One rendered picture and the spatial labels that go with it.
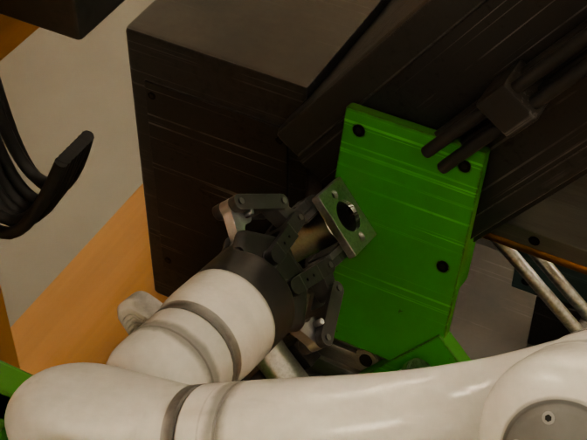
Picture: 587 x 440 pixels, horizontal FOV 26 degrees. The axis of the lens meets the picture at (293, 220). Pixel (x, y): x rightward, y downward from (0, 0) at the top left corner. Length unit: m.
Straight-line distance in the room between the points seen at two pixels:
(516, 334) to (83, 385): 0.67
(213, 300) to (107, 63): 2.34
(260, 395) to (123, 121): 2.33
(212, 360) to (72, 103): 2.26
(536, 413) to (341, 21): 0.62
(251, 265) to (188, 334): 0.09
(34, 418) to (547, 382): 0.31
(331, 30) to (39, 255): 1.65
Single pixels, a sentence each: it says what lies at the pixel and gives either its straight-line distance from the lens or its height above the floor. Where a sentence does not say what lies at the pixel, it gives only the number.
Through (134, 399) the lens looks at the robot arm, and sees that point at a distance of 0.71.
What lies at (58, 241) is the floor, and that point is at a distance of 2.70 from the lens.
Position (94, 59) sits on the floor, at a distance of 3.17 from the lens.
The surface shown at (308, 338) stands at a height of 1.17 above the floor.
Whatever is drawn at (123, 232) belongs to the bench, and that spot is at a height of 0.88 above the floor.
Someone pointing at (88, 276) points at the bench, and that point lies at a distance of 1.40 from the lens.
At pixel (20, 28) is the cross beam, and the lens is 1.20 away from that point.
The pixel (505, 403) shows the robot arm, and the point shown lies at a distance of 0.56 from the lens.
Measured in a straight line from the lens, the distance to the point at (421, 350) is 1.04.
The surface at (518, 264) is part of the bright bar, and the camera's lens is 1.14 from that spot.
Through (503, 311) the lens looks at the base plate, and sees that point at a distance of 1.34.
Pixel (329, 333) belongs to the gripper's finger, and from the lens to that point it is 0.94.
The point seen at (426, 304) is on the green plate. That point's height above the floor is 1.13.
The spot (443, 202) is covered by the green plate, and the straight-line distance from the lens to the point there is 0.97.
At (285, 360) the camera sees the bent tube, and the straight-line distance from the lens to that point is 1.07.
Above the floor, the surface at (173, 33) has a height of 1.24.
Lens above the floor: 1.88
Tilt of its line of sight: 44 degrees down
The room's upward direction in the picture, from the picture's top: straight up
